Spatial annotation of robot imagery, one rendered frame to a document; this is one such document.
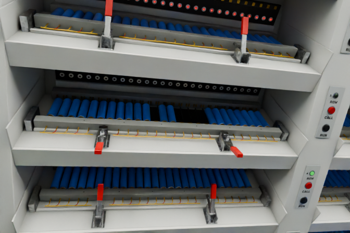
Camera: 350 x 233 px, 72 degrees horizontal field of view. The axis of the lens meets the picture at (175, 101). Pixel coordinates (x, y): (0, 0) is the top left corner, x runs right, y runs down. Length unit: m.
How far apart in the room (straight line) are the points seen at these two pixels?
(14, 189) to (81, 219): 0.16
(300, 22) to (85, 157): 0.58
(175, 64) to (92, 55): 0.15
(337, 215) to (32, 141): 0.79
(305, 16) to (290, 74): 0.18
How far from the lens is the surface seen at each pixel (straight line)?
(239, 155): 0.50
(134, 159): 0.52
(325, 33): 0.63
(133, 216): 0.64
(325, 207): 0.87
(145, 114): 0.58
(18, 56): 0.50
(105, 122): 0.54
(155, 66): 0.46
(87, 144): 0.52
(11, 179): 0.58
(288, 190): 0.69
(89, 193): 0.65
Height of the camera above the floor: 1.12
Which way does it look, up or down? 15 degrees down
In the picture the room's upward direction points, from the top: 7 degrees clockwise
